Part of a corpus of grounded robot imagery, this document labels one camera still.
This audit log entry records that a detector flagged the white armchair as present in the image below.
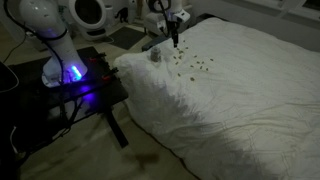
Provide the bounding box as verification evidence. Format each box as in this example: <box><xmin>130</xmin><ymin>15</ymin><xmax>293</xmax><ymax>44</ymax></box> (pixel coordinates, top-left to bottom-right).
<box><xmin>143</xmin><ymin>3</ymin><xmax>196</xmax><ymax>36</ymax></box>

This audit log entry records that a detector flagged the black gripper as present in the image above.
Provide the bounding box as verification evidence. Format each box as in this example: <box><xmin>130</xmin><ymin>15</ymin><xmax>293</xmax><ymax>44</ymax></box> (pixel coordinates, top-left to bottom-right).
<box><xmin>168</xmin><ymin>20</ymin><xmax>180</xmax><ymax>49</ymax></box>

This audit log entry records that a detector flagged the white round litter box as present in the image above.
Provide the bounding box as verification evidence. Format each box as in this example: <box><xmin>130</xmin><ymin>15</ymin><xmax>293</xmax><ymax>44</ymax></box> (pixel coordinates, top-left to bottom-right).
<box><xmin>68</xmin><ymin>0</ymin><xmax>116</xmax><ymax>42</ymax></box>

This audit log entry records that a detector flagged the tan scratching post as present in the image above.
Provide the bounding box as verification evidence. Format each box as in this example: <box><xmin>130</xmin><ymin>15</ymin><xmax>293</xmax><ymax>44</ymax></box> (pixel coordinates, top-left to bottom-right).
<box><xmin>134</xmin><ymin>0</ymin><xmax>145</xmax><ymax>20</ymax></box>

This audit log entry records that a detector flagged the white bed duvet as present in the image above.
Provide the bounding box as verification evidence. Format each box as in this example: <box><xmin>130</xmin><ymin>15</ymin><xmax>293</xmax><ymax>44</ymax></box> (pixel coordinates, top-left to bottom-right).
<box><xmin>113</xmin><ymin>16</ymin><xmax>320</xmax><ymax>180</ymax></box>

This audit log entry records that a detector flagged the black robot table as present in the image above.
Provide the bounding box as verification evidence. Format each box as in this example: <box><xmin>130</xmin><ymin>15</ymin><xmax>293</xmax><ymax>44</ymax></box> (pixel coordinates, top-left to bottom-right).
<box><xmin>0</xmin><ymin>45</ymin><xmax>130</xmax><ymax>168</ymax></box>

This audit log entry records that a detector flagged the black clamp red handle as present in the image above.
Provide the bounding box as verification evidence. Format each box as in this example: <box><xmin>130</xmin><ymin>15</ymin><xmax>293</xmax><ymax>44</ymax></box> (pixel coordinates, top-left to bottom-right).
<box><xmin>87</xmin><ymin>52</ymin><xmax>108</xmax><ymax>65</ymax></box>
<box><xmin>100</xmin><ymin>67</ymin><xmax>121</xmax><ymax>83</ymax></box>

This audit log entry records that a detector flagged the black cat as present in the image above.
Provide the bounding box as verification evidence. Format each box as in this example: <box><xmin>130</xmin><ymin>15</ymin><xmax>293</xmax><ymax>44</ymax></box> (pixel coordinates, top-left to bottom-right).
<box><xmin>114</xmin><ymin>6</ymin><xmax>130</xmax><ymax>24</ymax></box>

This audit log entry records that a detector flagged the black cable bundle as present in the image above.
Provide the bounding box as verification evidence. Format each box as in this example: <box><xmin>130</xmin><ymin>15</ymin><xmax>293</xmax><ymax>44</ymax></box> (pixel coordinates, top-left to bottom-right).
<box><xmin>49</xmin><ymin>96</ymin><xmax>88</xmax><ymax>141</ymax></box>

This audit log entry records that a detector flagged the small grey cup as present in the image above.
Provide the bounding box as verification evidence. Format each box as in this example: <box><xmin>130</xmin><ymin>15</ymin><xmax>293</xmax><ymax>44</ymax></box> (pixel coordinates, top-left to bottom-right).
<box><xmin>149</xmin><ymin>46</ymin><xmax>163</xmax><ymax>63</ymax></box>

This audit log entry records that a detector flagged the dark floor mat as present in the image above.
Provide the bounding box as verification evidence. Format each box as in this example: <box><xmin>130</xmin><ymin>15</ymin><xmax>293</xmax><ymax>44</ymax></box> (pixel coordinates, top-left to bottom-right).
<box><xmin>108</xmin><ymin>26</ymin><xmax>148</xmax><ymax>51</ymax></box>

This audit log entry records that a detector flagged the thin white cable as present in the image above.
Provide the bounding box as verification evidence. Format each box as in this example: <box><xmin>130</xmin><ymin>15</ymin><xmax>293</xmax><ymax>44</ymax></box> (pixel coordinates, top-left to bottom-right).
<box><xmin>0</xmin><ymin>61</ymin><xmax>20</xmax><ymax>94</ymax></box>

